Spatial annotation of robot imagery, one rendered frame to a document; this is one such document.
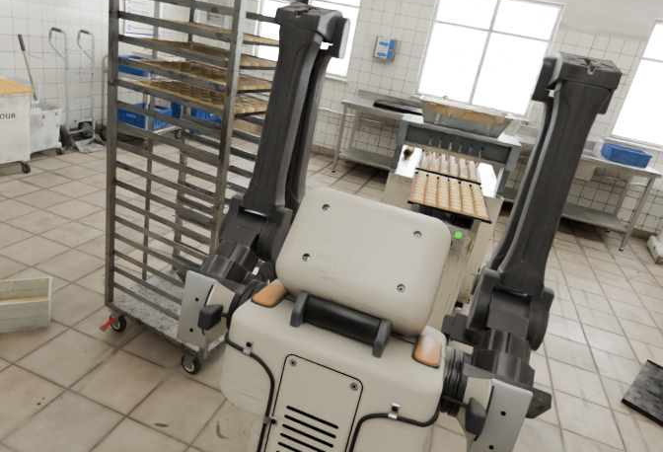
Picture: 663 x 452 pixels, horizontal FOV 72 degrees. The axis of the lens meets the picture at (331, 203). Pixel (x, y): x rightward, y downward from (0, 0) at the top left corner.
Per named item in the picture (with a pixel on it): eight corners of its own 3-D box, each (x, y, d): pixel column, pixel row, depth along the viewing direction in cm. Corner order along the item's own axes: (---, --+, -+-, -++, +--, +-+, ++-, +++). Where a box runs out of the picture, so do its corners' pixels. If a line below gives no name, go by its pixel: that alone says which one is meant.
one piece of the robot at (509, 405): (505, 472, 57) (534, 395, 55) (466, 456, 59) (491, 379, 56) (500, 423, 67) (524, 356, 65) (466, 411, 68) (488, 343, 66)
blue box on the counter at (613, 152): (607, 159, 484) (612, 146, 479) (599, 154, 511) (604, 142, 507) (647, 169, 476) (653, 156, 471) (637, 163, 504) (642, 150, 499)
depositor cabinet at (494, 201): (386, 224, 437) (406, 138, 409) (461, 244, 425) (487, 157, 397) (362, 285, 320) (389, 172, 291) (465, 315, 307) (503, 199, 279)
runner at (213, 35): (246, 45, 165) (247, 37, 164) (242, 45, 162) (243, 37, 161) (119, 18, 188) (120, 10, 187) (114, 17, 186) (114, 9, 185)
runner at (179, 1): (249, 20, 162) (250, 10, 161) (245, 19, 159) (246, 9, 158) (120, -6, 185) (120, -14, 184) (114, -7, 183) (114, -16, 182)
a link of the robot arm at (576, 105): (561, 32, 61) (644, 45, 59) (544, 53, 74) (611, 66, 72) (466, 337, 68) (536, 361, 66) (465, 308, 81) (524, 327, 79)
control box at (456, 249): (411, 242, 228) (418, 216, 223) (460, 255, 224) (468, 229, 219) (410, 244, 225) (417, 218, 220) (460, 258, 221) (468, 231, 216)
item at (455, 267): (388, 292, 317) (419, 170, 287) (437, 307, 311) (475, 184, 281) (371, 353, 252) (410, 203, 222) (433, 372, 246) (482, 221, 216)
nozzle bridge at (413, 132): (394, 161, 321) (405, 113, 310) (498, 186, 309) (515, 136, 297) (388, 172, 291) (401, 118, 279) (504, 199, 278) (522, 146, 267)
